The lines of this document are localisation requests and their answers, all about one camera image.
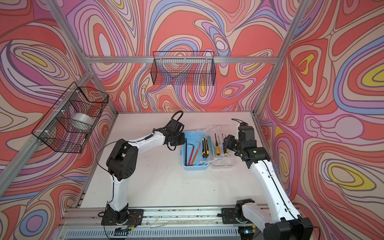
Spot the teal utility knife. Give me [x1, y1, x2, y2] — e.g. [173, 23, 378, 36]
[207, 136, 214, 156]

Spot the orange handled hex key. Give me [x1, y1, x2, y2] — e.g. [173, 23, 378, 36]
[190, 141, 201, 166]

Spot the aluminium front rail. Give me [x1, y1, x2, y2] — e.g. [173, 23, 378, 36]
[59, 205, 235, 228]

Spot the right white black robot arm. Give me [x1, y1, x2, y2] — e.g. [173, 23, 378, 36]
[224, 123, 315, 240]

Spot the orange handled screwdriver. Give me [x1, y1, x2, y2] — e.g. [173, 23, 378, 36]
[215, 134, 221, 156]

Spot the black yellow screwdriver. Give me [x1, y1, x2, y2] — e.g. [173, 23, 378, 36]
[222, 134, 228, 156]

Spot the black wire basket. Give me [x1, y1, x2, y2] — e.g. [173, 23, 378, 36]
[32, 82, 109, 154]
[151, 50, 216, 86]

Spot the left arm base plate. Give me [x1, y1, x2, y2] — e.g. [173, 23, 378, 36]
[101, 209, 144, 226]

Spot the yellow black utility knife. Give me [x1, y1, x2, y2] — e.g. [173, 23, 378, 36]
[202, 137, 209, 159]

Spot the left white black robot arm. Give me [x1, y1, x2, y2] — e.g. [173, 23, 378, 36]
[102, 120, 186, 226]

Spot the blue plastic tool box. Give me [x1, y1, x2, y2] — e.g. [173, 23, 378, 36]
[181, 130, 209, 171]

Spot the red handled hex key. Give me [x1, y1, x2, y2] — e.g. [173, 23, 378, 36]
[188, 144, 195, 166]

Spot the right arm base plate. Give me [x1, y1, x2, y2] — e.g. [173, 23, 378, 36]
[217, 208, 252, 225]

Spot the black wire basket on left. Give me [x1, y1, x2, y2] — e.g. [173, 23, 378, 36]
[32, 82, 109, 154]

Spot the black wire basket at back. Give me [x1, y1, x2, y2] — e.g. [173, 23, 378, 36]
[151, 50, 216, 86]

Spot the grey tape roll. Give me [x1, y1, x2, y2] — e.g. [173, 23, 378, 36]
[71, 113, 95, 133]

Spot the clear tool box lid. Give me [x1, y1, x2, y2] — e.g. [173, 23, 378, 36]
[205, 125, 236, 169]

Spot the black hex key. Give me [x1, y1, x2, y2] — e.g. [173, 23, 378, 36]
[184, 139, 188, 167]

